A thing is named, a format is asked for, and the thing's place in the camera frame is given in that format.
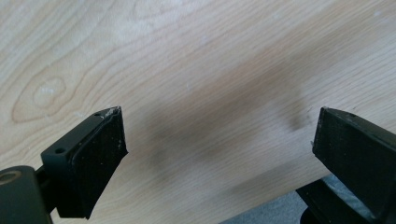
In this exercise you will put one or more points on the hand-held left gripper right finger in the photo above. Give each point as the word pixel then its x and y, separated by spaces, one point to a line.
pixel 355 155

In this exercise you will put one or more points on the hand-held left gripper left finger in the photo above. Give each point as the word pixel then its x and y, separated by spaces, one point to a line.
pixel 90 161

